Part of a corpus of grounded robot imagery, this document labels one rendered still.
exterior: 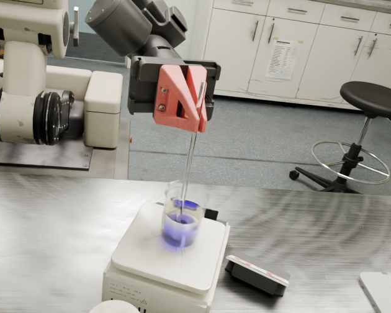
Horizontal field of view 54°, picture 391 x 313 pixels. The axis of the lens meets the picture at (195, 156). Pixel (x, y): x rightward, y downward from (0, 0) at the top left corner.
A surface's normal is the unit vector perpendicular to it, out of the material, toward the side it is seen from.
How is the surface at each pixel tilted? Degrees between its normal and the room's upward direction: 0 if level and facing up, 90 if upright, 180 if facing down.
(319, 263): 0
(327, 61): 90
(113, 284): 90
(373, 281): 0
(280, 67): 89
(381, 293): 0
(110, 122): 90
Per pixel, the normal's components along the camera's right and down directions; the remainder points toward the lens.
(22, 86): 0.18, 0.11
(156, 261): 0.16, -0.84
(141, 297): -0.23, 0.47
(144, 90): 0.32, 0.54
